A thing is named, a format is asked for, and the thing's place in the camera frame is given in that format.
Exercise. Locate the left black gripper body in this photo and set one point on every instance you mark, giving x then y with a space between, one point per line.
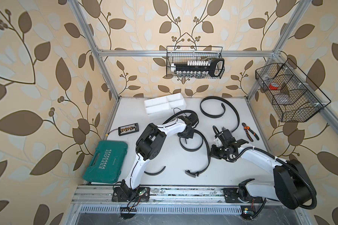
190 134

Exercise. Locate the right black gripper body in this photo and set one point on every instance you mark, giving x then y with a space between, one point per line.
218 152

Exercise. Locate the white divided storage tray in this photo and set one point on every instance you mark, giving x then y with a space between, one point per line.
163 106

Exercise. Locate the black belt front loop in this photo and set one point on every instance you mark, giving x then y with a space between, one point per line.
204 148

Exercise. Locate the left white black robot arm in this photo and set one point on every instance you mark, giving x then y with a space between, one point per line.
150 143

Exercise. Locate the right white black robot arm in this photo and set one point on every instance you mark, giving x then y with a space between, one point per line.
290 183

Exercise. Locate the orange black pliers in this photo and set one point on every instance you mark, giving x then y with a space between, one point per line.
250 132

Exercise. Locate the black belt back right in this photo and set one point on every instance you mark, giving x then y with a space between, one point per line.
224 103

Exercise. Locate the black bit holder box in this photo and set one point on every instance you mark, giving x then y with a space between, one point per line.
128 129

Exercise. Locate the red item in basket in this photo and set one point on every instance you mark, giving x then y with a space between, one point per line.
273 86

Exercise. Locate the green plastic tool case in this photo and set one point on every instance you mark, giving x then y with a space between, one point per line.
105 166

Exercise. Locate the black socket set rail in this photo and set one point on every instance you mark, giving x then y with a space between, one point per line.
199 69

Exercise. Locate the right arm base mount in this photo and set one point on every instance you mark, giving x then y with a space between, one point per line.
232 195

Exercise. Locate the back wire basket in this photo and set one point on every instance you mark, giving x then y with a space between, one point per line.
183 54

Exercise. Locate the wire basket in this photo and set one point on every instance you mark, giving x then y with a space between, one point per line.
183 54
299 98

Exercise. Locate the right wire basket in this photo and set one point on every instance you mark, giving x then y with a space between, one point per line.
299 98

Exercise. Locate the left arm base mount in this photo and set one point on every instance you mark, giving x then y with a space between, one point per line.
131 195

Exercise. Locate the aluminium front rail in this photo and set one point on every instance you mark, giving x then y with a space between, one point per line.
187 195

